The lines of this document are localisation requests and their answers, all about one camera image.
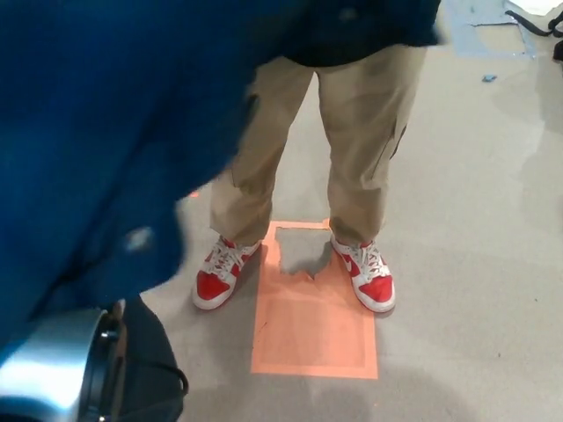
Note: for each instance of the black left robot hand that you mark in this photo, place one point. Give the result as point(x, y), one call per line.
point(149, 351)

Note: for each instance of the dark teal coat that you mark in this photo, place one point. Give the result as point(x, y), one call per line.
point(88, 132)

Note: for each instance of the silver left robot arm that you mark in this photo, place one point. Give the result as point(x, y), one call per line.
point(44, 373)

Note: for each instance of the person's left red white sneaker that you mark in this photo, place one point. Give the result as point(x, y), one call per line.
point(369, 281)

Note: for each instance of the person's black top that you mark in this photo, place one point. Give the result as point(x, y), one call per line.
point(352, 58)

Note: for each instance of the orange floor tape rectangle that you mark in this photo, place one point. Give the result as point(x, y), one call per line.
point(312, 334)

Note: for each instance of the small blue tape scrap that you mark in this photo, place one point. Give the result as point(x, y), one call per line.
point(489, 79)

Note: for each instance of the blue floor tape marking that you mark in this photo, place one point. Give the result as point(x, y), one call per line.
point(475, 39)

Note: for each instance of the white sheet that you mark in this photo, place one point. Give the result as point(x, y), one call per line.
point(543, 6)

